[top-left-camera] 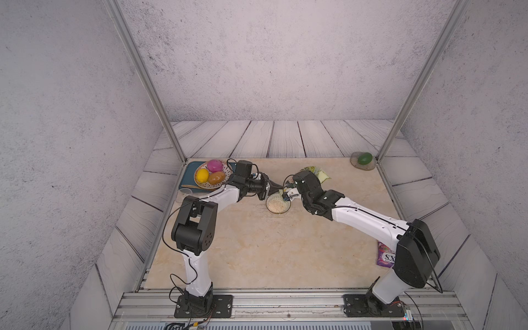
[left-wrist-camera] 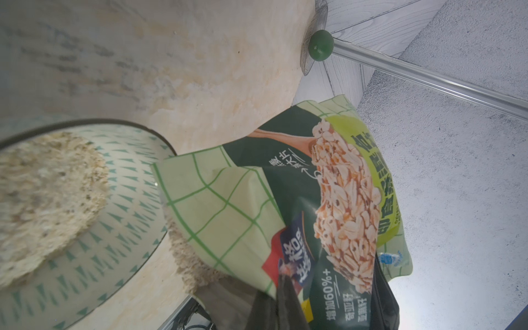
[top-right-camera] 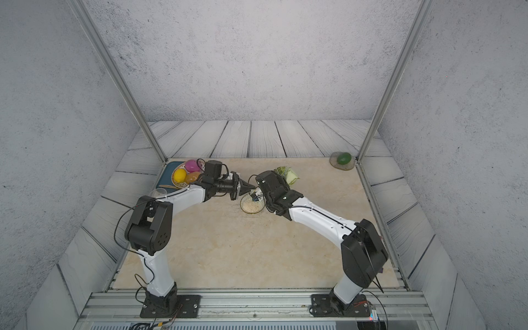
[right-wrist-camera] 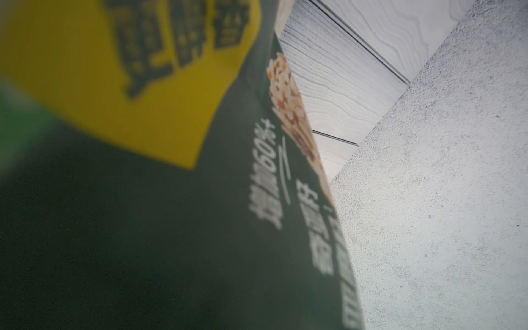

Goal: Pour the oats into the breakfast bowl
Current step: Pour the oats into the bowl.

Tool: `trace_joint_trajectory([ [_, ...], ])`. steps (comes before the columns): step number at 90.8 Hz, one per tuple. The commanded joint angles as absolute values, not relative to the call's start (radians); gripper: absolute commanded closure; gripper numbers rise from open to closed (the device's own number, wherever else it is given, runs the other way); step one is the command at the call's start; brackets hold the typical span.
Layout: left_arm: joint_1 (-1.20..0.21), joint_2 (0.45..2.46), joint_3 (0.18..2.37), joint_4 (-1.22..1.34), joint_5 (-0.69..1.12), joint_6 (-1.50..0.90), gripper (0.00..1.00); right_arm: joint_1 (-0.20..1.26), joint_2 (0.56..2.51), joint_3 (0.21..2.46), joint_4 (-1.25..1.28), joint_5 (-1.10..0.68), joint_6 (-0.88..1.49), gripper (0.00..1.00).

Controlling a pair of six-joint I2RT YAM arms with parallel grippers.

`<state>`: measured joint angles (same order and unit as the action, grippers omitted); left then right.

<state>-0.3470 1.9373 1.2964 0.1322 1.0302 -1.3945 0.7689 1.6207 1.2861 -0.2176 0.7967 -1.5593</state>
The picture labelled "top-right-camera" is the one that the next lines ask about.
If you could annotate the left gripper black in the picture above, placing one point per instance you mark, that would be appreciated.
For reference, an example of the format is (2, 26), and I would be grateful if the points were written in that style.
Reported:
(237, 188)

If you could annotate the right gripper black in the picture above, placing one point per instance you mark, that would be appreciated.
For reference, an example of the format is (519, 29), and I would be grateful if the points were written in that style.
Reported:
(282, 181)

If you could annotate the white patterned breakfast bowl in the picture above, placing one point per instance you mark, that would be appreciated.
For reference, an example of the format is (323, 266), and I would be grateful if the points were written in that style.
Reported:
(251, 204)

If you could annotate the green oats bag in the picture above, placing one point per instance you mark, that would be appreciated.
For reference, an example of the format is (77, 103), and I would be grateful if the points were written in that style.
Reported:
(288, 174)

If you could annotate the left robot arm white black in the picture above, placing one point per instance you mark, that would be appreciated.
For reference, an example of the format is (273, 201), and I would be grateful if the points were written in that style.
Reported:
(149, 229)

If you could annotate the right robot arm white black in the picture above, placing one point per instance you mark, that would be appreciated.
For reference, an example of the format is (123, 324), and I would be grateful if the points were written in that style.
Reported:
(363, 253)

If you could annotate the poured oats pile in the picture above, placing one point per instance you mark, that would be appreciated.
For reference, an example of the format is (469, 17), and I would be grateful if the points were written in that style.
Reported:
(251, 203)

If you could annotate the orange brown toy fruit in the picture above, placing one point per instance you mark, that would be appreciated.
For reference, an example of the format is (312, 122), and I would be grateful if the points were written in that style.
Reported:
(192, 177)

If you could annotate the magenta toy fruit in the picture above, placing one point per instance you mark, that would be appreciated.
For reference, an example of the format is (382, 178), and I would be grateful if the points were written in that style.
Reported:
(193, 166)

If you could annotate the patterned fruit plate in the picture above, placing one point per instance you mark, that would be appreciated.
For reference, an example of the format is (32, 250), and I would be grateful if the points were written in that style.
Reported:
(187, 172)

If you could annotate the yellow toy lemon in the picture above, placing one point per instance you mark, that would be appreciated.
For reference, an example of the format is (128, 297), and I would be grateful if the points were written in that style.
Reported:
(179, 175)

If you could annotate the grey stone dish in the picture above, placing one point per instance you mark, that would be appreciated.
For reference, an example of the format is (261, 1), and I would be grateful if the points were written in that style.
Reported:
(332, 161)

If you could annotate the green toy avocado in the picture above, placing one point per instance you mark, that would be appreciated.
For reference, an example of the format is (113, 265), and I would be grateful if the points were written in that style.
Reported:
(344, 159)

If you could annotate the teal placemat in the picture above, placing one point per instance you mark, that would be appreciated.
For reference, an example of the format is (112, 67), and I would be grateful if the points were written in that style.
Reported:
(166, 177)

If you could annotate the clear drinking glass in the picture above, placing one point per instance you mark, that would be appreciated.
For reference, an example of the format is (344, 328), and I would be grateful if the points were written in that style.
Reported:
(159, 193)

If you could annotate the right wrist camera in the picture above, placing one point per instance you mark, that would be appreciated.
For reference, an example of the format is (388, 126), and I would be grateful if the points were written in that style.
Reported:
(257, 195)

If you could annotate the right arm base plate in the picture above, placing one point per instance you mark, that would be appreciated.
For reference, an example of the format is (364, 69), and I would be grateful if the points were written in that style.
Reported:
(328, 305)

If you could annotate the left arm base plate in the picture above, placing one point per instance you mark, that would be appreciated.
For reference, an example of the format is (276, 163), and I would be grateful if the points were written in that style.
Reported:
(179, 306)

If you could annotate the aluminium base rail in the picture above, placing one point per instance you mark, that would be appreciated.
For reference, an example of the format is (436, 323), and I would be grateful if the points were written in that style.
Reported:
(392, 306)

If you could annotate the right aluminium frame post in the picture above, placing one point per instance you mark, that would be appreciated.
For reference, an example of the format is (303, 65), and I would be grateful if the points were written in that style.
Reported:
(397, 73)

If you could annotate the aluminium frame post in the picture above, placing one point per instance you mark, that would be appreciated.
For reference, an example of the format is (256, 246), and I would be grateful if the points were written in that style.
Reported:
(92, 33)
(397, 73)

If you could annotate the left aluminium frame post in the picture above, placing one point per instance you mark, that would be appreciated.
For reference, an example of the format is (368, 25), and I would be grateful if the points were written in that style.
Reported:
(92, 33)

